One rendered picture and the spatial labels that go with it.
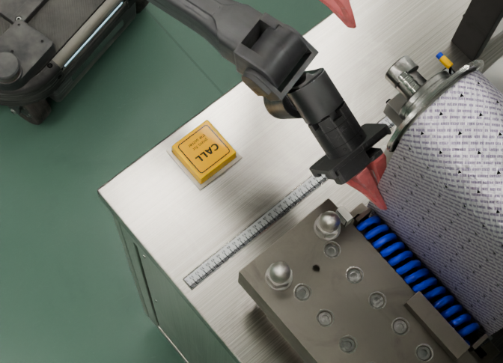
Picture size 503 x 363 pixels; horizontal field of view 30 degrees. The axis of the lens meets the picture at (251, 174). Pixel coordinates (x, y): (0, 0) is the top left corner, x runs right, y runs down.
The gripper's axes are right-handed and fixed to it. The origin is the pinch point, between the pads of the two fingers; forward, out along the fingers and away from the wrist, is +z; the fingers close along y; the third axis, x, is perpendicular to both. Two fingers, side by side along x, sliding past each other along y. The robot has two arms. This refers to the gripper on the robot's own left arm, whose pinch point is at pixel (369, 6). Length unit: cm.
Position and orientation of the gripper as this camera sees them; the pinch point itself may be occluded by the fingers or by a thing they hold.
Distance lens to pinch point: 105.4
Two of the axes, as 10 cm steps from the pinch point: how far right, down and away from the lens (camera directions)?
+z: 4.6, 7.8, 4.2
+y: -7.7, 5.9, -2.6
